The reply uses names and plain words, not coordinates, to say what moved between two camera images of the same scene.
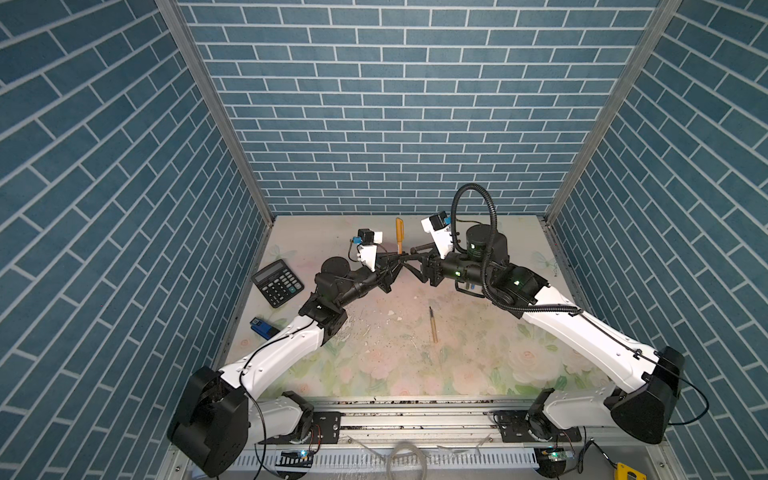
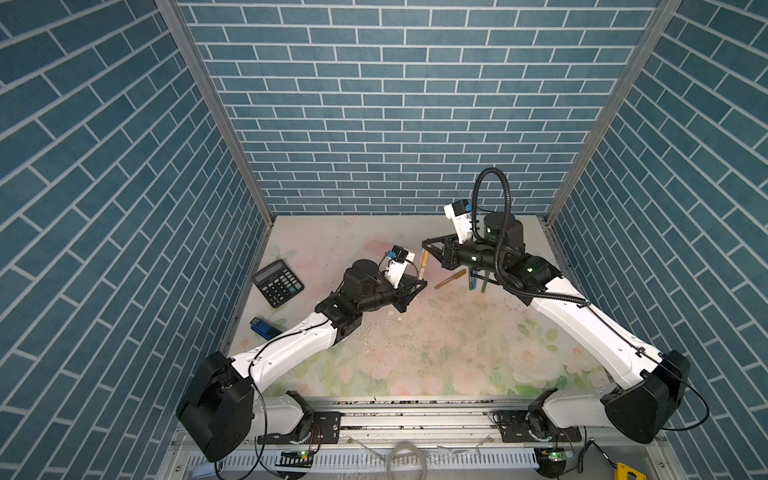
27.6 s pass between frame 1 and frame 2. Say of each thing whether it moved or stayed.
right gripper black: moved
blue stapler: stayed
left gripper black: moved
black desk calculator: stayed
